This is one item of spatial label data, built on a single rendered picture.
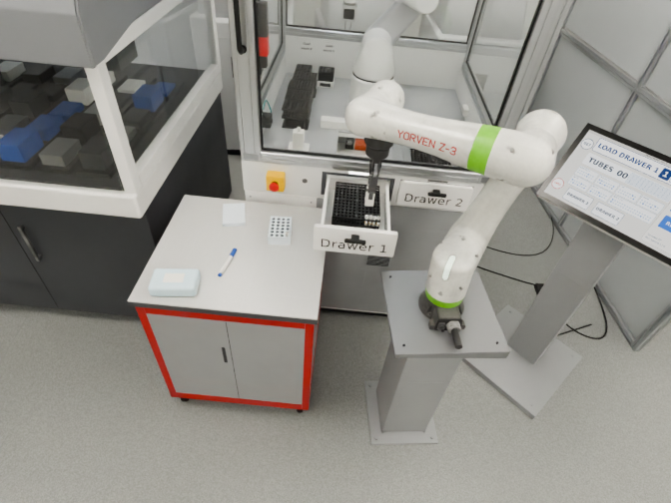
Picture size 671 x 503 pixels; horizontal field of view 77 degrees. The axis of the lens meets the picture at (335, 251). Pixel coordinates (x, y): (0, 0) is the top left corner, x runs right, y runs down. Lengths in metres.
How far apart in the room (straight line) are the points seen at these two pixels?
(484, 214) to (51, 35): 1.31
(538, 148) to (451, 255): 0.40
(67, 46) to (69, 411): 1.50
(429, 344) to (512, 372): 1.06
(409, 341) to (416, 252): 0.72
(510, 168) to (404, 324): 0.61
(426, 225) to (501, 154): 0.89
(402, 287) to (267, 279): 0.48
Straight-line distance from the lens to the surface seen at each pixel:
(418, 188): 1.75
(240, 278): 1.52
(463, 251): 1.31
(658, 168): 1.83
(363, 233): 1.46
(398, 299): 1.47
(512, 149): 1.06
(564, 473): 2.28
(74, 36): 1.47
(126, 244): 2.00
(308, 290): 1.47
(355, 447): 2.03
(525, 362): 2.44
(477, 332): 1.45
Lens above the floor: 1.88
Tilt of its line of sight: 44 degrees down
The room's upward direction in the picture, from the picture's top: 6 degrees clockwise
